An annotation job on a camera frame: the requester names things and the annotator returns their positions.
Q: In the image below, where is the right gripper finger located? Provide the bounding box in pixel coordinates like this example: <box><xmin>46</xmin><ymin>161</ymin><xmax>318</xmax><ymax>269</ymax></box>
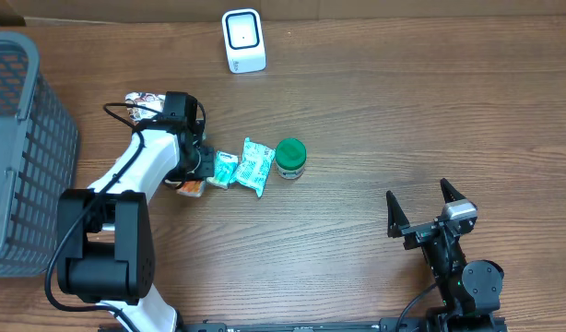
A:
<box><xmin>386</xmin><ymin>191</ymin><xmax>410</xmax><ymax>238</ymax></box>
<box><xmin>440</xmin><ymin>178</ymin><xmax>466</xmax><ymax>203</ymax></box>

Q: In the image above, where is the small teal packet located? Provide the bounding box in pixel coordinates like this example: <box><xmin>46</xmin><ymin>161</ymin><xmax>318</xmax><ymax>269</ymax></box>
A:
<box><xmin>206</xmin><ymin>151</ymin><xmax>239</xmax><ymax>189</ymax></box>

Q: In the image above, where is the teal white snack packet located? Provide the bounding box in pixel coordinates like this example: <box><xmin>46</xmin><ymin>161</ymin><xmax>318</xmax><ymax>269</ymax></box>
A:
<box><xmin>230</xmin><ymin>137</ymin><xmax>275</xmax><ymax>198</ymax></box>

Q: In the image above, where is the green lid jar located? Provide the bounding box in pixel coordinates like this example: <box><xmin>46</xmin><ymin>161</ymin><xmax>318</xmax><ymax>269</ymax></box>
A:
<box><xmin>275</xmin><ymin>137</ymin><xmax>307</xmax><ymax>180</ymax></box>

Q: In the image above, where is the beige bread bag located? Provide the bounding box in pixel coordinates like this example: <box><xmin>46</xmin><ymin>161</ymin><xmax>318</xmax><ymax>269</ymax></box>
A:
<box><xmin>125</xmin><ymin>92</ymin><xmax>165</xmax><ymax>123</ymax></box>

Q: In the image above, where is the orange white packet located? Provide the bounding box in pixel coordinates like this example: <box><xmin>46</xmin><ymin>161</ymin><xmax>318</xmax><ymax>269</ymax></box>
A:
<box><xmin>176</xmin><ymin>180</ymin><xmax>206</xmax><ymax>197</ymax></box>

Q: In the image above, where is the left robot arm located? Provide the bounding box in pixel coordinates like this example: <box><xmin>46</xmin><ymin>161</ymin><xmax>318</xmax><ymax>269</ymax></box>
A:
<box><xmin>44</xmin><ymin>91</ymin><xmax>215</xmax><ymax>331</ymax></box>

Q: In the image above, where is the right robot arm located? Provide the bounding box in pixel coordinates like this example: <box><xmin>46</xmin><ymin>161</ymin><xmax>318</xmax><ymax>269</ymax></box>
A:
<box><xmin>379</xmin><ymin>178</ymin><xmax>507</xmax><ymax>332</ymax></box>

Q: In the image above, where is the white barcode scanner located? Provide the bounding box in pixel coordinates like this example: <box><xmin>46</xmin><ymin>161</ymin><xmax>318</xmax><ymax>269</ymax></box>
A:
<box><xmin>221</xmin><ymin>8</ymin><xmax>266</xmax><ymax>74</ymax></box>

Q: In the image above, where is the grey plastic mesh basket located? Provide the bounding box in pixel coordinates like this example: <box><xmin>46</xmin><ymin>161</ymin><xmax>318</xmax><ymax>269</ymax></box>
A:
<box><xmin>0</xmin><ymin>31</ymin><xmax>80</xmax><ymax>278</ymax></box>

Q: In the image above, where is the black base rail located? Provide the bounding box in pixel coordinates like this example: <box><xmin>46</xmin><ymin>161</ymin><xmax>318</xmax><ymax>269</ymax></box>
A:
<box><xmin>97</xmin><ymin>318</ymin><xmax>508</xmax><ymax>332</ymax></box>

